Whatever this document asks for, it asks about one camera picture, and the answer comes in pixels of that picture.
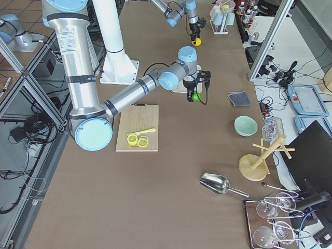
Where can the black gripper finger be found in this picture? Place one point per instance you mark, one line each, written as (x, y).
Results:
(190, 95)
(193, 39)

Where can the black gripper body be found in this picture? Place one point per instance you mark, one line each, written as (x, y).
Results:
(189, 84)
(193, 28)

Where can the yellow lemon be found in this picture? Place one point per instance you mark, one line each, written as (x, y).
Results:
(196, 42)

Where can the green lime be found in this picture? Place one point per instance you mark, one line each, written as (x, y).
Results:
(196, 96)

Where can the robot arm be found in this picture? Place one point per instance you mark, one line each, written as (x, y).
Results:
(89, 117)
(185, 8)

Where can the cream rabbit tray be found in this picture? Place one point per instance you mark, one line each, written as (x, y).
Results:
(181, 89)

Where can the light blue cup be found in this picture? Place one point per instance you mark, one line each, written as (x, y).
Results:
(217, 18)

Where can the pink cup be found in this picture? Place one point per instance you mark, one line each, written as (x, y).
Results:
(214, 11)

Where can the mint green cup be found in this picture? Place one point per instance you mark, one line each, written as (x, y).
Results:
(230, 19)

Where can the grey folded cloth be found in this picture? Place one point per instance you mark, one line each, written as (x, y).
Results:
(239, 99)

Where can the wooden cutting board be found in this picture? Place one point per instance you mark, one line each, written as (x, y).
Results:
(135, 119)

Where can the green ceramic bowl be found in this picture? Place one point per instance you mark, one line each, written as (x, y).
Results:
(245, 126)

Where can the yellow plastic knife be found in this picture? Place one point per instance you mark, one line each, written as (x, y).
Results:
(142, 132)

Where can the lemon slice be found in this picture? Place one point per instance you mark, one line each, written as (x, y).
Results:
(142, 141)
(132, 139)

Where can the clear glass container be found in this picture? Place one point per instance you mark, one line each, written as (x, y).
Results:
(272, 128)

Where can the metal scoop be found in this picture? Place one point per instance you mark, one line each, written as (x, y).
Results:
(218, 184)

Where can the wooden mug tree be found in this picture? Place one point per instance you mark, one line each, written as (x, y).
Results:
(254, 167)

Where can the blue teach pendant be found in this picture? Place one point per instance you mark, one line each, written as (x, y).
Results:
(306, 100)
(303, 121)

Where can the wine glass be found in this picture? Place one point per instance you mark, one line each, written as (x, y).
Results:
(286, 202)
(266, 209)
(280, 233)

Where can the black monitor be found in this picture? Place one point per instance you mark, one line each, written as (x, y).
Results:
(310, 165)

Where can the white wire cup rack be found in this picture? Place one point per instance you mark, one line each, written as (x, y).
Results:
(218, 30)

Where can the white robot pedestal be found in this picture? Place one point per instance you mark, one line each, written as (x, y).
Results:
(118, 68)

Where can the aluminium frame post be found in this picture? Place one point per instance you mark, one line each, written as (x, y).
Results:
(274, 28)

